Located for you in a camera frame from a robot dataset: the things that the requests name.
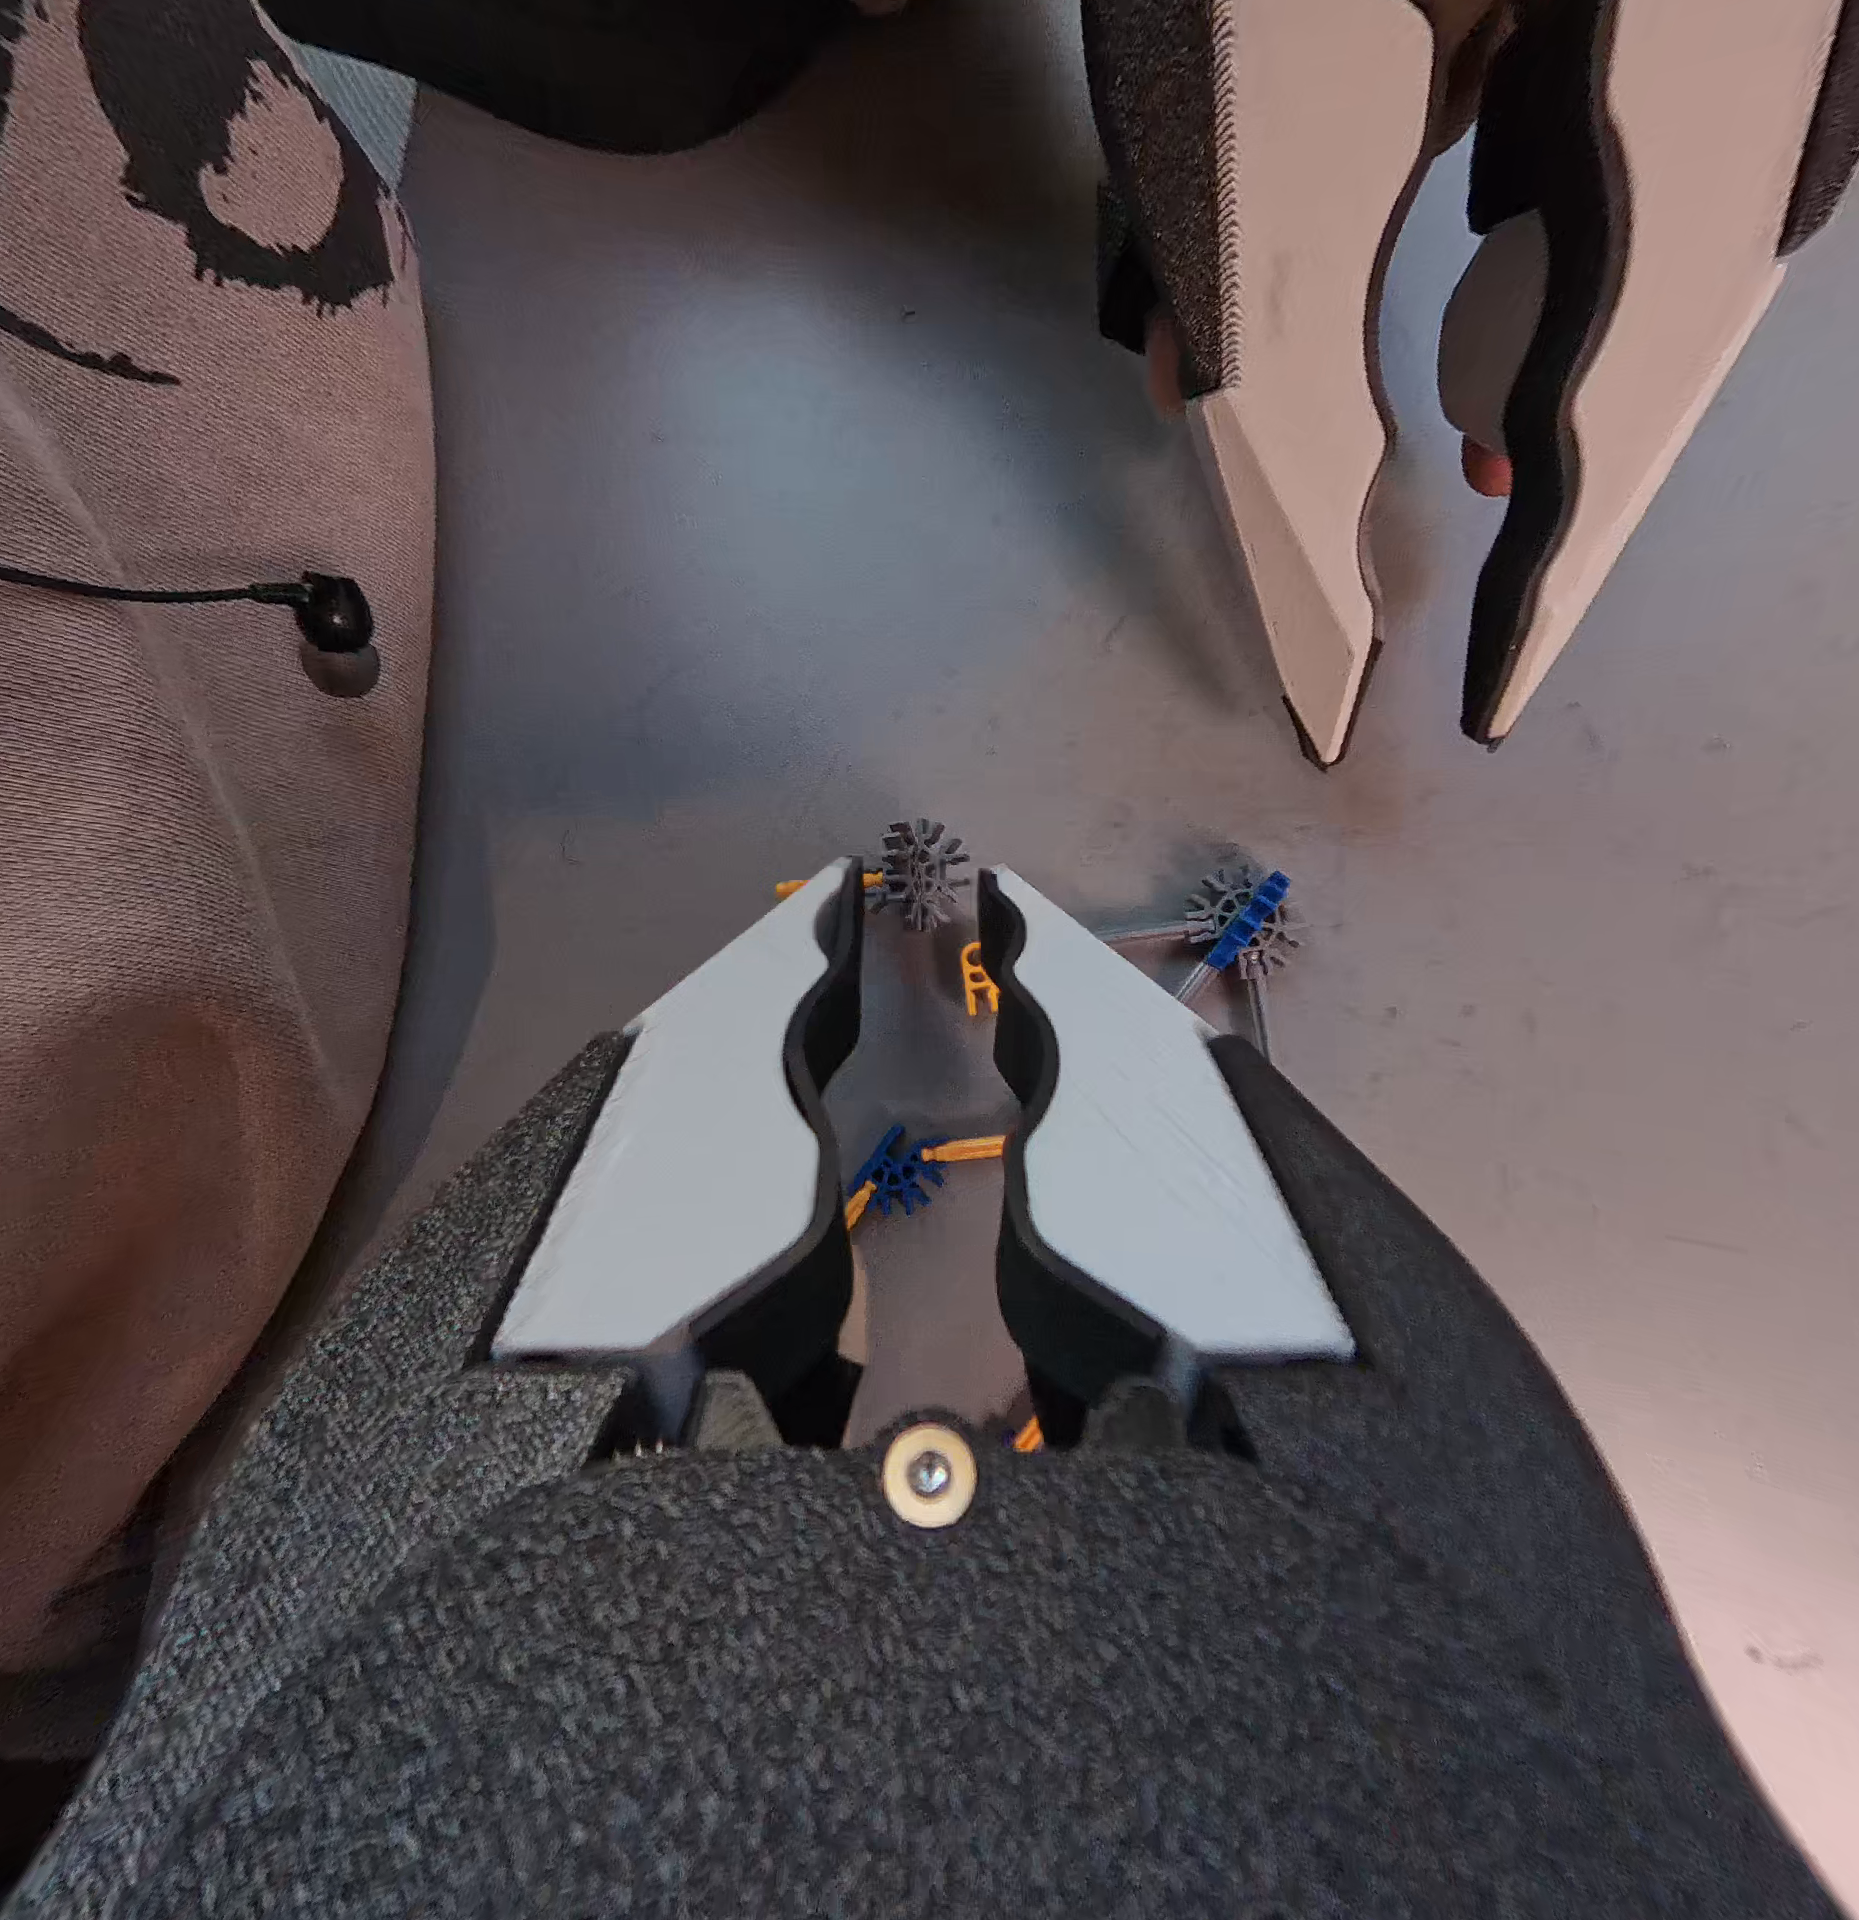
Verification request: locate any multicolour rod and connector assembly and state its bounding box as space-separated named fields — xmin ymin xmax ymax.
xmin=845 ymin=866 xmax=1307 ymax=1454

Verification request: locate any grey connector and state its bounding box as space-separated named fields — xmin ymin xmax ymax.
xmin=773 ymin=817 xmax=972 ymax=935

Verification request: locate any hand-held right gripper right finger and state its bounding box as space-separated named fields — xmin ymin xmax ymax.
xmin=974 ymin=864 xmax=1356 ymax=1446

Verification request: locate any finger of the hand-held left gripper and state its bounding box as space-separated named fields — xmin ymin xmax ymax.
xmin=1457 ymin=0 xmax=1849 ymax=749
xmin=1186 ymin=0 xmax=1451 ymax=771

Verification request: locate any black drawstring with toggle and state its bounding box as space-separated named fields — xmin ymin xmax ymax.
xmin=0 ymin=559 xmax=377 ymax=658

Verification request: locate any person's torso in beige sweater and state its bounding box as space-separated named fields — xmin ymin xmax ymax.
xmin=0 ymin=0 xmax=436 ymax=1683

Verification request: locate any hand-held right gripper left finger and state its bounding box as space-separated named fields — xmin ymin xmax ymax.
xmin=492 ymin=855 xmax=869 ymax=1446

